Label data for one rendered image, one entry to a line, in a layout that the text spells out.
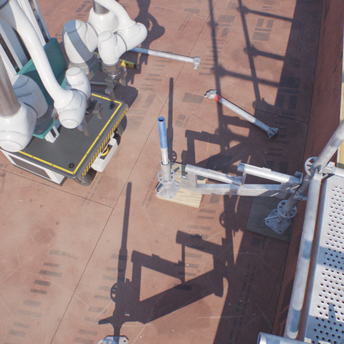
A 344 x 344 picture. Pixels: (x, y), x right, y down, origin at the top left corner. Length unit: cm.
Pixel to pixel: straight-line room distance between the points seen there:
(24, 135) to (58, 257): 97
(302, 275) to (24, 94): 148
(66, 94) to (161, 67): 177
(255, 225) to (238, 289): 44
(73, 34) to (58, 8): 235
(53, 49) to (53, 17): 213
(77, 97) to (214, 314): 144
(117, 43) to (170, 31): 187
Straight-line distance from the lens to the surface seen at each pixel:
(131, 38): 170
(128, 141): 247
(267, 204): 222
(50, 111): 180
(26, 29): 137
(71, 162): 208
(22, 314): 222
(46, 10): 424
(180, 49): 323
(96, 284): 207
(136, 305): 200
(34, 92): 165
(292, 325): 128
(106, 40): 163
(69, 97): 138
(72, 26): 190
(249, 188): 184
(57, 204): 234
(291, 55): 337
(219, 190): 194
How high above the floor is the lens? 197
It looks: 60 degrees down
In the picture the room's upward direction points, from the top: 1 degrees counter-clockwise
